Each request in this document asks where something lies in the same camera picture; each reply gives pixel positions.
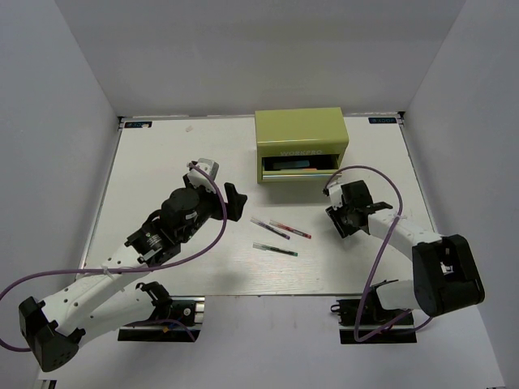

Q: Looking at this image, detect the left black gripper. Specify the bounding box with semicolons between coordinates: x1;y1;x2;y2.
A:
179;173;247;243

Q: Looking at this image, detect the chest drawer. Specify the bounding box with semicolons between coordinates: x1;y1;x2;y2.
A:
257;154;341;183

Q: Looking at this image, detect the blue highlighter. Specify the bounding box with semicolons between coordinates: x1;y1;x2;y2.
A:
272;160;311;170

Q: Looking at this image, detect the green metal drawer chest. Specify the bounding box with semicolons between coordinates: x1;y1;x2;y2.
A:
255;108;350;178

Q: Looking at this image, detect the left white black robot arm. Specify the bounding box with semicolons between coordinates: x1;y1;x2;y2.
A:
18;181;247;372

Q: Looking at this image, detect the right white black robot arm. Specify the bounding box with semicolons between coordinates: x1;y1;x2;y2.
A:
324;181;485;323

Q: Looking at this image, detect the purple gel pen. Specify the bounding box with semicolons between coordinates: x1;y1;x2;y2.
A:
251;217;290;240

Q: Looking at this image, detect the red gel pen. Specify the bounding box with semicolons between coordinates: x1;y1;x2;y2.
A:
269;220;311;239

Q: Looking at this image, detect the green gel pen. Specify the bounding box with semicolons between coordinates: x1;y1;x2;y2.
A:
252;242;298;257

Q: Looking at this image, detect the right blue table label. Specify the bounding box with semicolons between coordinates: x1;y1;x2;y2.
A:
368;117;397;124

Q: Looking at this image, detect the blue table label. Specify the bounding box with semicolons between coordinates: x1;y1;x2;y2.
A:
368;117;397;124
124;121;152;129

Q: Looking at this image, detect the left blue table label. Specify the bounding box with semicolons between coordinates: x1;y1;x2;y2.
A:
124;121;152;129

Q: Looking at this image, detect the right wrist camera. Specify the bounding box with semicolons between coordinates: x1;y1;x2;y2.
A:
324;177;344;210

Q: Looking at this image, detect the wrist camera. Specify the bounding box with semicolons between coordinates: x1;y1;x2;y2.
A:
187;158;219;193
324;177;344;210

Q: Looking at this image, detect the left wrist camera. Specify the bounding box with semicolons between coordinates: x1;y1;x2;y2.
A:
187;158;219;193

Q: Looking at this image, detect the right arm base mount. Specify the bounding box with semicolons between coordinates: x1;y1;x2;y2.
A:
330;297;417;345

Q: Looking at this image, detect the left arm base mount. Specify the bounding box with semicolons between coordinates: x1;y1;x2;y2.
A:
118;297;205;343

